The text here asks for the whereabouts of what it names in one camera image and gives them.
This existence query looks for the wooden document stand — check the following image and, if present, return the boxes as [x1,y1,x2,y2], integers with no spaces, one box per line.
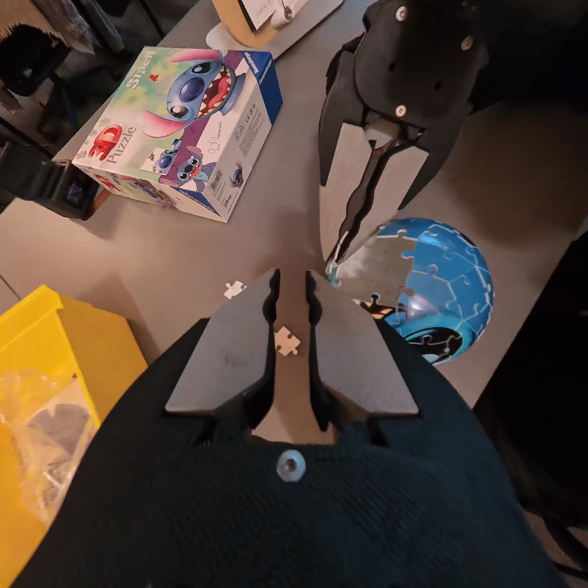
[205,0,345,60]

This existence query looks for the cartoon print puzzle box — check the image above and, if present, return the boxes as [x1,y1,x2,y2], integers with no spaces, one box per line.
[71,46,283,223]

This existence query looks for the clear plastic bag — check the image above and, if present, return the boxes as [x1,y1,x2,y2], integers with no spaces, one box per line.
[0,367,100,529]

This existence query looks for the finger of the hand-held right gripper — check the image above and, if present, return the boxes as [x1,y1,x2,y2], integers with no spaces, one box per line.
[337,140,431,266]
[319,120,376,262]

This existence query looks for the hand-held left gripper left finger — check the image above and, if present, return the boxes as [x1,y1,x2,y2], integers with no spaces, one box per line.
[164,269,281,430]

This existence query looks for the black device with screen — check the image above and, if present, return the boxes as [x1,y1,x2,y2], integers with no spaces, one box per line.
[0,141,99,220]

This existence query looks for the printed instruction sheet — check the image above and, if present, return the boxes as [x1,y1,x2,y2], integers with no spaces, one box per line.
[239,0,313,32]

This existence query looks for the blue puzzle ball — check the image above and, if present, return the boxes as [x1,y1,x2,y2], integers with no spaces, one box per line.
[325,217,494,367]

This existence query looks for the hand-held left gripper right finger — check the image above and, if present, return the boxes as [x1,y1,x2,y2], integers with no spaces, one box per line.
[304,270,420,432]

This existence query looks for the yellow plastic bin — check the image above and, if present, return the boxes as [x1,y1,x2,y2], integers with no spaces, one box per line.
[0,284,149,588]

